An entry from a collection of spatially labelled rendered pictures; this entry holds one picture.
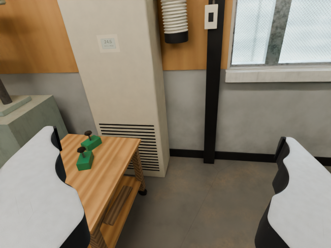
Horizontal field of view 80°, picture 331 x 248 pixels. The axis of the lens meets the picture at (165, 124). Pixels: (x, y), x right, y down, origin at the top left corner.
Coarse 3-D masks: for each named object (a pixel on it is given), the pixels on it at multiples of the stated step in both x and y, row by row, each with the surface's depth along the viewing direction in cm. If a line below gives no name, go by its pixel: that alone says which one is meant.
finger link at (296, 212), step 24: (288, 144) 11; (288, 168) 9; (312, 168) 9; (288, 192) 8; (312, 192) 8; (264, 216) 7; (288, 216) 7; (312, 216) 7; (264, 240) 7; (288, 240) 6; (312, 240) 6
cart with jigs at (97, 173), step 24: (72, 144) 135; (96, 144) 129; (120, 144) 131; (72, 168) 115; (96, 168) 113; (120, 168) 112; (96, 192) 98; (120, 192) 138; (144, 192) 156; (96, 216) 87; (120, 216) 125; (96, 240) 90
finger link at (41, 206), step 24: (48, 144) 9; (24, 168) 8; (48, 168) 8; (0, 192) 7; (24, 192) 7; (48, 192) 7; (72, 192) 7; (0, 216) 6; (24, 216) 6; (48, 216) 6; (72, 216) 6; (0, 240) 6; (24, 240) 6; (48, 240) 6; (72, 240) 6
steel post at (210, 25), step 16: (208, 0) 118; (224, 0) 116; (208, 16) 120; (208, 32) 127; (208, 48) 132; (208, 64) 137; (208, 80) 143; (208, 96) 150; (208, 112) 156; (208, 128) 164; (208, 144) 173; (208, 160) 182
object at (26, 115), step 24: (0, 0) 112; (0, 96) 145; (24, 96) 160; (48, 96) 167; (0, 120) 135; (24, 120) 142; (48, 120) 165; (0, 144) 141; (24, 144) 142; (0, 168) 156
